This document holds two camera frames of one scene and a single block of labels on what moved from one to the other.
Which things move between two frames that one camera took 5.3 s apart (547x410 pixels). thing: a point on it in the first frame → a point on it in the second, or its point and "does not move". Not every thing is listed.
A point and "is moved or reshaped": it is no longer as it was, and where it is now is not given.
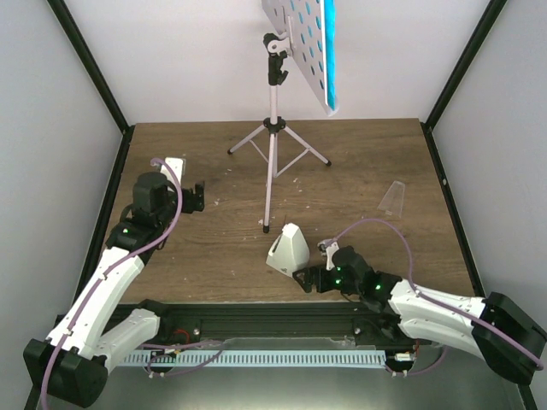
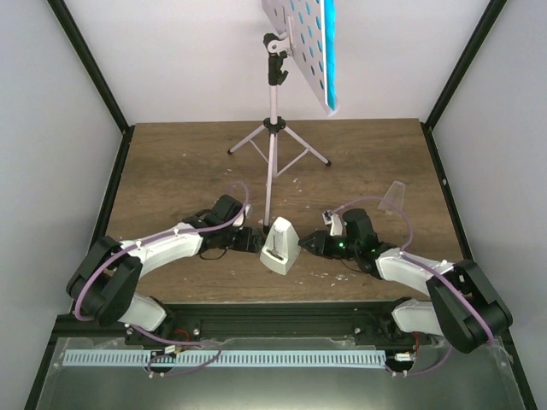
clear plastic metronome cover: (393, 201) does not move
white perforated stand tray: (303, 22) does not move
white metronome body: (290, 252) is moved or reshaped
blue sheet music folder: (329, 8) does not move
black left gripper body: (190, 206) → (238, 244)
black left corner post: (62, 15) does not move
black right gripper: (310, 272) → (320, 243)
